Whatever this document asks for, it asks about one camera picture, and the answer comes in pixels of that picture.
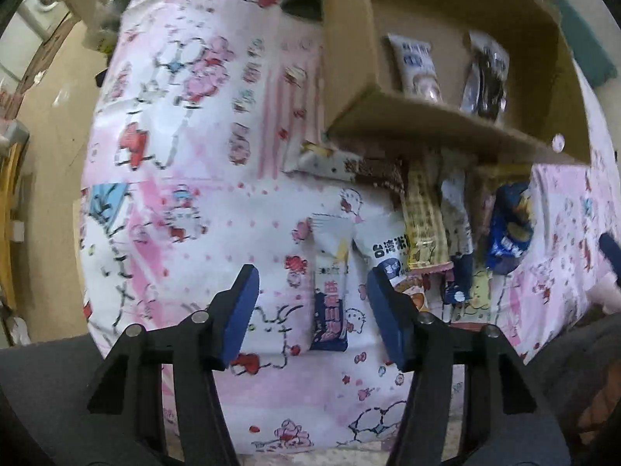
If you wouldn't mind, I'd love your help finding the white purple snack packet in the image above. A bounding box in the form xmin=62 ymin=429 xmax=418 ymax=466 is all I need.
xmin=387 ymin=34 xmax=443 ymax=104

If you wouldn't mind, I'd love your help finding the brown patterned snack packet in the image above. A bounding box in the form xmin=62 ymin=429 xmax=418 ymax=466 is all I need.
xmin=344 ymin=153 xmax=408 ymax=205

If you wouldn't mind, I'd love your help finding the white navy snack packet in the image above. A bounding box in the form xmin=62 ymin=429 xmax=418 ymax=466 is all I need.
xmin=439 ymin=165 xmax=476 ymax=308

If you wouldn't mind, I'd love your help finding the pale yellow cartoon snack packet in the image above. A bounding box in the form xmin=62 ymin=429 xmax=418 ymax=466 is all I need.
xmin=451 ymin=262 xmax=500 ymax=328

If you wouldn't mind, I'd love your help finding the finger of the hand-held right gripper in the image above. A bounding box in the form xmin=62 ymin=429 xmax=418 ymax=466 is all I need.
xmin=599 ymin=233 xmax=621 ymax=278

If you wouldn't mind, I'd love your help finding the person's right hand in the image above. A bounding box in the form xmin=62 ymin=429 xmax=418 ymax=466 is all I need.
xmin=588 ymin=272 xmax=621 ymax=314

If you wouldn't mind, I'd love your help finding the white blue-bottomed snack packet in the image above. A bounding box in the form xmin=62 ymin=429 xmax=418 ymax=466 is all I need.
xmin=310 ymin=211 xmax=362 ymax=353

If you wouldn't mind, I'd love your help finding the cardboard box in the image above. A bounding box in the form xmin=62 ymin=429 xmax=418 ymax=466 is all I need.
xmin=320 ymin=0 xmax=595 ymax=166

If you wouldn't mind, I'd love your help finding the dark brown snack packet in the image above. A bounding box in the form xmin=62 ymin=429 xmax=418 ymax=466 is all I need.
xmin=460 ymin=31 xmax=511 ymax=122

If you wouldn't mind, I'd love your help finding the person's right leg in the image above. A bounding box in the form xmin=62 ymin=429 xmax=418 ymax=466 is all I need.
xmin=521 ymin=311 xmax=621 ymax=466

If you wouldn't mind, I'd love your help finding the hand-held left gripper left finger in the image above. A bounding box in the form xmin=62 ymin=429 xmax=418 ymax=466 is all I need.
xmin=87 ymin=264 xmax=260 ymax=466

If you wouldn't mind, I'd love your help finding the blue yellow chips bag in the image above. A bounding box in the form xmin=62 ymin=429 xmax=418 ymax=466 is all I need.
xmin=485 ymin=182 xmax=534 ymax=273

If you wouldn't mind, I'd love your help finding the white red-printed snack packet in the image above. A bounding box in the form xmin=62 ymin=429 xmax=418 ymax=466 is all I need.
xmin=352 ymin=223 xmax=432 ymax=312

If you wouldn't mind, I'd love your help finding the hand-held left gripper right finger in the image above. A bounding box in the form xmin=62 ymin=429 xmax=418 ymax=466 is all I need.
xmin=366 ymin=268 xmax=539 ymax=466

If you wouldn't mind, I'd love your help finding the yellow frame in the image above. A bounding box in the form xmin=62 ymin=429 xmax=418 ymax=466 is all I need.
xmin=0 ymin=140 xmax=26 ymax=304

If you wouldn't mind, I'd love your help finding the clear plastic bag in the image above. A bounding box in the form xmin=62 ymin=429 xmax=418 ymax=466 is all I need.
xmin=58 ymin=0 xmax=142 ymax=52

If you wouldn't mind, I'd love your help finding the yellow checked snack packet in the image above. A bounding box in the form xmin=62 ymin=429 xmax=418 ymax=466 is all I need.
xmin=402 ymin=155 xmax=452 ymax=273

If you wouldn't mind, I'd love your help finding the white yellow snack packet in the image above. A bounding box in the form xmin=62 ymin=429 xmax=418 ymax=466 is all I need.
xmin=284 ymin=141 xmax=351 ymax=179

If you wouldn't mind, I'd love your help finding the teal pillow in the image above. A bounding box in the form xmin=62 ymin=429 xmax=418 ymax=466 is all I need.
xmin=557 ymin=0 xmax=618 ymax=84

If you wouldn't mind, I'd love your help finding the pink printed bed sheet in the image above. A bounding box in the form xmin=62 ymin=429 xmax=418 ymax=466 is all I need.
xmin=80 ymin=0 xmax=621 ymax=457

